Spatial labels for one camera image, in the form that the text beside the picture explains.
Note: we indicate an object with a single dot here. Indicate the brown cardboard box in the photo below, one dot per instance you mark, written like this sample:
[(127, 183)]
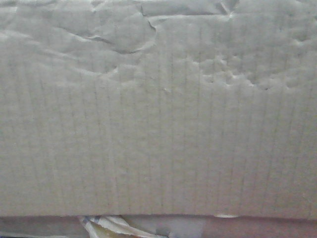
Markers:
[(199, 107)]

